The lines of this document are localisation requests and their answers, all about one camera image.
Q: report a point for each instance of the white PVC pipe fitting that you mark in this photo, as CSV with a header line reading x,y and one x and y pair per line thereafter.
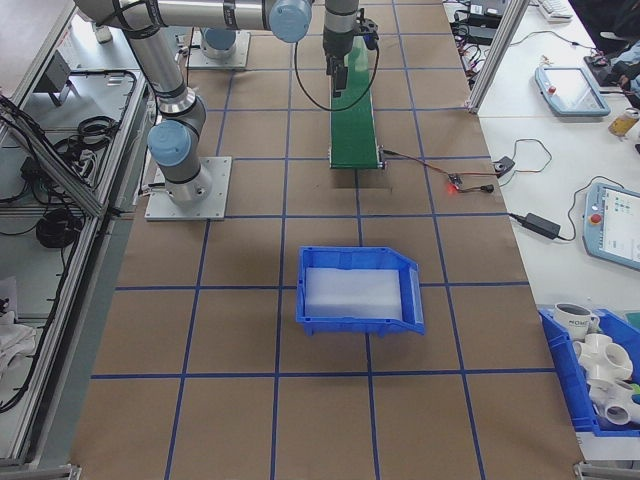
x,y
597,350
612,412

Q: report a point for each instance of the small black module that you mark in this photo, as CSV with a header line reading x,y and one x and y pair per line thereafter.
x,y
503,164

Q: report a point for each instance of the white printed mug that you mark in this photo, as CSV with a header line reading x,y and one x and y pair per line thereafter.
x,y
570,322

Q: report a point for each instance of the grey box on stand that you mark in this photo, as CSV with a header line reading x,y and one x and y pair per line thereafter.
x,y
52,75

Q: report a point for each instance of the aluminium corner rail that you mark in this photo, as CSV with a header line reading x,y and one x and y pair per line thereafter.
x,y
45,472
607,472

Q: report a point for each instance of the blue-grey teach pendant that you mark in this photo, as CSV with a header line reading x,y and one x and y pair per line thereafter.
x,y
570,90
615,225

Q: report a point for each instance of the green conveyor belt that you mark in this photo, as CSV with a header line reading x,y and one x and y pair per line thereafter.
x,y
352,135

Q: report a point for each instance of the white square base plate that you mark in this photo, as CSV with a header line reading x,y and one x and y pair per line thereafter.
x,y
243,55
215,200

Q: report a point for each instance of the green plastic piece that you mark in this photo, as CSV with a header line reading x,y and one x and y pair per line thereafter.
x,y
636,395

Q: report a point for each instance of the small black power brick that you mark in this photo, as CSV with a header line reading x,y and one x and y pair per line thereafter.
x,y
482,34

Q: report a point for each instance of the small circuit board red LED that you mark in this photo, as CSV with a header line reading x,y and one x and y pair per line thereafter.
x,y
454,178

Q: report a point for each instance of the small black barrel plug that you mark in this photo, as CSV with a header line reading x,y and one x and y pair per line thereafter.
x,y
485,188

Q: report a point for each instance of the blue storage crate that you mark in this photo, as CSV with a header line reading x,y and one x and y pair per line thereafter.
x,y
560,370

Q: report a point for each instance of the yellow drinks can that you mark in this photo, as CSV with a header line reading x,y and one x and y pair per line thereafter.
x,y
622,124

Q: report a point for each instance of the crumpled white cloth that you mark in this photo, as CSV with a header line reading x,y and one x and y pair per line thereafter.
x,y
15,345

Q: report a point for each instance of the black box in frame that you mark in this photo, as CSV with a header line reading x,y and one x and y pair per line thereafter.
x,y
31,169

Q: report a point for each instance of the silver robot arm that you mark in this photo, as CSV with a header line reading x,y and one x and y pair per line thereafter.
x,y
220,47
155,55

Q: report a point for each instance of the white keyboard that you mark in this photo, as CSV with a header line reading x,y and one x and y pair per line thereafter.
x,y
555,7

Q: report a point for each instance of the white power strip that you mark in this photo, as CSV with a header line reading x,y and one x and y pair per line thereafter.
x,y
87,160

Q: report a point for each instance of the aluminium profile post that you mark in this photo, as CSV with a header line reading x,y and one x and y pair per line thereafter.
x,y
494,55

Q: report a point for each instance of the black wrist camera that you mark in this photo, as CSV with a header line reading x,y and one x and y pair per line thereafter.
x,y
367,32

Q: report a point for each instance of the black desktop device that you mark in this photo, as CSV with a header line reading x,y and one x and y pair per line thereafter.
x,y
607,75

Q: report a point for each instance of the large black power brick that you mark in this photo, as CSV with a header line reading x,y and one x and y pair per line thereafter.
x,y
490,6

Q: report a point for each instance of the blue open-front plastic bin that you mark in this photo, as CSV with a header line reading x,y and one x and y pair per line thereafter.
x,y
320,257

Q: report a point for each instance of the small white object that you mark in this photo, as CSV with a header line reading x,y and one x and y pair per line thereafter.
x,y
103,34

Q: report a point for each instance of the slim black power adapter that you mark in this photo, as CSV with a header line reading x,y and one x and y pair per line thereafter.
x,y
542,225

